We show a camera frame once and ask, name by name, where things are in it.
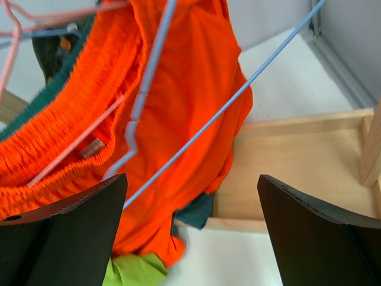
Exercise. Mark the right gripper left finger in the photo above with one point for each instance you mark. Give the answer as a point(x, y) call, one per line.
point(68, 242)

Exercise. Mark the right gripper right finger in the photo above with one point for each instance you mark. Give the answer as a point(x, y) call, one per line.
point(318, 243)

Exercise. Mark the lime green shorts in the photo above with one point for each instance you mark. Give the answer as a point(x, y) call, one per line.
point(131, 269)

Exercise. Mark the blue wire hanger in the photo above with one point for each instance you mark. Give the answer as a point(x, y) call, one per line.
point(71, 29)
point(190, 105)

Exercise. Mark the orange shorts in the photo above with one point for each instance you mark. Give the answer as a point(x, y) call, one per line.
point(69, 145)

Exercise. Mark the pink wire hanger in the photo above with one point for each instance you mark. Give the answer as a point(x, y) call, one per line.
point(103, 71)

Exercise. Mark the teal shorts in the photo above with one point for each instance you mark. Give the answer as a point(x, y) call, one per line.
point(195, 214)

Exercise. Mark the camouflage patterned shorts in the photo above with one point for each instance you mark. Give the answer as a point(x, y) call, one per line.
point(52, 52)

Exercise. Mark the wooden clothes rack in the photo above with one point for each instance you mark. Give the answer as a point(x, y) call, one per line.
point(317, 155)

